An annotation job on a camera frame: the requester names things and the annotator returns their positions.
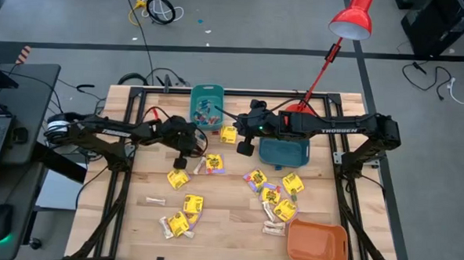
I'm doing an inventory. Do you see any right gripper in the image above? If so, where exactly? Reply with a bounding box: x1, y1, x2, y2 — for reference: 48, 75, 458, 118
230, 98, 281, 158

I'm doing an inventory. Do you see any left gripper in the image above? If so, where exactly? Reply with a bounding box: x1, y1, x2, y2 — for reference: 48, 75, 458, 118
159, 116, 203, 172

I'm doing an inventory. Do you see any light teal plastic bin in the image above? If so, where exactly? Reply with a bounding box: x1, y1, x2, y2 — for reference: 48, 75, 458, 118
187, 83, 226, 132

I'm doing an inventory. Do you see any dark teal plastic bin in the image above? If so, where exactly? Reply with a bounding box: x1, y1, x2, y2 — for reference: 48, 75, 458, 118
257, 136, 312, 168

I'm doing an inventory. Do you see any orange plastic bin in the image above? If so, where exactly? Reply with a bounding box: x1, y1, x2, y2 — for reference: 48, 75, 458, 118
286, 217, 350, 260

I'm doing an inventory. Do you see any grey box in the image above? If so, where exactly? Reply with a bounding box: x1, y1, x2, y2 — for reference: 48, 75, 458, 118
34, 167, 89, 212

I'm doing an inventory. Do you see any red desk lamp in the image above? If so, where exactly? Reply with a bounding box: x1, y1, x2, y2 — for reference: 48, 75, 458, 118
285, 0, 375, 118

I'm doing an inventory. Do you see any dark desk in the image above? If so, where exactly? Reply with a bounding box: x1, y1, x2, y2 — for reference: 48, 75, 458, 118
0, 60, 62, 260

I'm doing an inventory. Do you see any small black desk device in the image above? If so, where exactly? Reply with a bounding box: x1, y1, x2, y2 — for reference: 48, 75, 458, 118
11, 126, 31, 146

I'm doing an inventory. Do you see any orange black striped marker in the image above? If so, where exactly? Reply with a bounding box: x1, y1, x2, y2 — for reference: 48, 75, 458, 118
14, 45, 32, 67

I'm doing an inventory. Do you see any black computer tower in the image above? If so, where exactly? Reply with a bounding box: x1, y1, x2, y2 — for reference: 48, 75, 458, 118
398, 0, 464, 60

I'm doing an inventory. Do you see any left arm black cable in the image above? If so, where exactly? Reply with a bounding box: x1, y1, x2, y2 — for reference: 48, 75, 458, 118
151, 117, 212, 160

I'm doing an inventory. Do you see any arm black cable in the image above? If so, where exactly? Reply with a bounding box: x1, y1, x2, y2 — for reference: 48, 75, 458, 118
151, 117, 212, 160
213, 93, 324, 123

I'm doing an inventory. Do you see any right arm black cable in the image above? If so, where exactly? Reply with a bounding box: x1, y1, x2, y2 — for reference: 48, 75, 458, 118
213, 93, 324, 123

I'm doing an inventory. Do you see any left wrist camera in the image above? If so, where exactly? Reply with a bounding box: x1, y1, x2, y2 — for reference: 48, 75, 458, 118
167, 121, 194, 146

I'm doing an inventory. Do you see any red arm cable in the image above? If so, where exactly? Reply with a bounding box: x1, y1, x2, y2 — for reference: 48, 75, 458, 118
143, 105, 171, 123

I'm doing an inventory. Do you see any black looped floor cable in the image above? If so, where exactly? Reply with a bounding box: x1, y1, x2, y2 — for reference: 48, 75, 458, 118
145, 66, 192, 88

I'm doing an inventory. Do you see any long black cable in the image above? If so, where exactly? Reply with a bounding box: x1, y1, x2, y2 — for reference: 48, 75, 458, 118
118, 0, 159, 87

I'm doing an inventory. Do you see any black cable coil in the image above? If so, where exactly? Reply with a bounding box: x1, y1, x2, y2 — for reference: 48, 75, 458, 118
145, 0, 178, 26

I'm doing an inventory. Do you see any yellow cable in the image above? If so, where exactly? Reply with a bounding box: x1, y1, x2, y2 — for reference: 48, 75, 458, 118
127, 0, 148, 27

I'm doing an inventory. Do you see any black cable with plug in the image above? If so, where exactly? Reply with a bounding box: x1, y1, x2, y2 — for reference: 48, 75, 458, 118
401, 60, 454, 102

